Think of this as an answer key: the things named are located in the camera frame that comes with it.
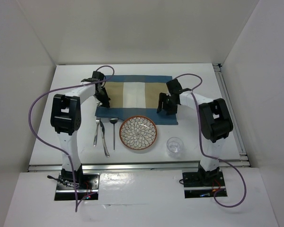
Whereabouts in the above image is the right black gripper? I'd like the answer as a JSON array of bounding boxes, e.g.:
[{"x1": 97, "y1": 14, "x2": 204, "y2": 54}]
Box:
[{"x1": 157, "y1": 92, "x2": 178, "y2": 115}]

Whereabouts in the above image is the silver fork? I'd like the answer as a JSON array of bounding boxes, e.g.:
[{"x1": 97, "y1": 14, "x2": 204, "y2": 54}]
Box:
[{"x1": 93, "y1": 117, "x2": 101, "y2": 147}]

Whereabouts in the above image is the silver spoon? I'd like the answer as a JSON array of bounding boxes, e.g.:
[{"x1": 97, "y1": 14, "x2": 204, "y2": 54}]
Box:
[{"x1": 109, "y1": 118, "x2": 118, "y2": 152}]

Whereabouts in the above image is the blue beige cloth placemat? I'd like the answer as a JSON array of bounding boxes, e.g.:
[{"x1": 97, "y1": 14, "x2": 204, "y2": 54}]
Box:
[{"x1": 95, "y1": 75, "x2": 178, "y2": 125}]

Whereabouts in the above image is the silver knife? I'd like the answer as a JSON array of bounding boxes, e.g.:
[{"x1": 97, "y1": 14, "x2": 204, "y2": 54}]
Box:
[{"x1": 100, "y1": 121, "x2": 110, "y2": 157}]

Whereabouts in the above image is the floral ceramic plate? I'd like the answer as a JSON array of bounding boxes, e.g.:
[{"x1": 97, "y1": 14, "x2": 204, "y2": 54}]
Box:
[{"x1": 119, "y1": 115, "x2": 158, "y2": 151}]

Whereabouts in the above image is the clear drinking glass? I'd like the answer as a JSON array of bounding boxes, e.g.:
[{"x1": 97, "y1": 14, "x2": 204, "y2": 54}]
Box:
[{"x1": 166, "y1": 137, "x2": 184, "y2": 158}]

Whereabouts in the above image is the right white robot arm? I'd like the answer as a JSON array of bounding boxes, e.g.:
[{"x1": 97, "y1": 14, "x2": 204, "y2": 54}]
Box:
[{"x1": 157, "y1": 79, "x2": 233, "y2": 185}]

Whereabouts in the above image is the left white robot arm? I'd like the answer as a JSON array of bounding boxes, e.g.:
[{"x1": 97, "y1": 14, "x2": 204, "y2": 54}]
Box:
[{"x1": 50, "y1": 71, "x2": 110, "y2": 189}]

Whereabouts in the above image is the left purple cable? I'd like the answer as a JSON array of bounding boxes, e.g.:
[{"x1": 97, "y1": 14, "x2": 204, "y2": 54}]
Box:
[{"x1": 28, "y1": 65, "x2": 116, "y2": 212}]

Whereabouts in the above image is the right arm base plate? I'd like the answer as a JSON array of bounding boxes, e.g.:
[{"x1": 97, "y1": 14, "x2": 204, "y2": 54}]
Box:
[{"x1": 179, "y1": 171, "x2": 228, "y2": 199}]

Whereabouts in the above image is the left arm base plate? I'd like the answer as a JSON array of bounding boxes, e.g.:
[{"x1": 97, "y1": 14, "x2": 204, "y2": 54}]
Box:
[{"x1": 54, "y1": 173, "x2": 100, "y2": 201}]

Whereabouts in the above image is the right aluminium rail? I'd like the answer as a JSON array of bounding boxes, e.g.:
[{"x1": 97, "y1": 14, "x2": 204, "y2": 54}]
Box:
[{"x1": 213, "y1": 63, "x2": 251, "y2": 168}]

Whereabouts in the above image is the aluminium rail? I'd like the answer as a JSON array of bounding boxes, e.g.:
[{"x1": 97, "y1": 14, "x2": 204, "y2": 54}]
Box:
[
  {"x1": 28, "y1": 159, "x2": 250, "y2": 172},
  {"x1": 213, "y1": 63, "x2": 251, "y2": 168}
]

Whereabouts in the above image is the front aluminium rail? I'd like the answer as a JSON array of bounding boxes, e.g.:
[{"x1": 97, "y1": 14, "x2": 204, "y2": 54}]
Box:
[{"x1": 28, "y1": 159, "x2": 250, "y2": 172}]

